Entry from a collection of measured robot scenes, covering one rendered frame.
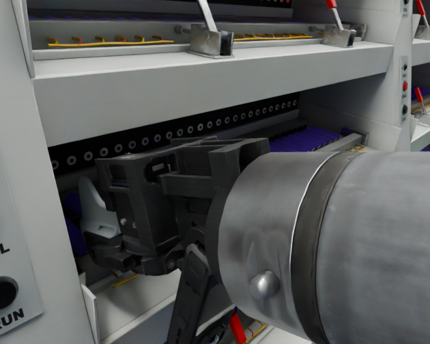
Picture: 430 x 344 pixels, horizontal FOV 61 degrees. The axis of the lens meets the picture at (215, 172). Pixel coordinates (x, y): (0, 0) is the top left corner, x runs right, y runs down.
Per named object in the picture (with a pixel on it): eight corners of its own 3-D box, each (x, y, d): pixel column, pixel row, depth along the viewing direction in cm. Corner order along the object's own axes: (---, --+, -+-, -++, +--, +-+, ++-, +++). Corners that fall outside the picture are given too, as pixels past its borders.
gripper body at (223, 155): (170, 138, 31) (292, 130, 22) (189, 233, 32) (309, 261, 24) (84, 160, 26) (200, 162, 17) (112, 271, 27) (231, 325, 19)
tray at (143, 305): (386, 176, 70) (402, 128, 65) (100, 391, 28) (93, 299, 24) (295, 143, 81) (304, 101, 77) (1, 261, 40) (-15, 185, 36)
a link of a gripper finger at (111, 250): (115, 215, 32) (183, 225, 27) (119, 233, 33) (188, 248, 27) (65, 236, 29) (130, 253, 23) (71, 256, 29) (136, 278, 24)
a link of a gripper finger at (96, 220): (74, 170, 35) (133, 170, 28) (90, 228, 36) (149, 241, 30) (42, 179, 32) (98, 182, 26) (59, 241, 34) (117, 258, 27)
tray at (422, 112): (467, 115, 117) (484, 72, 111) (403, 163, 76) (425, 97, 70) (401, 100, 129) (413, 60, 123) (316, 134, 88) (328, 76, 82)
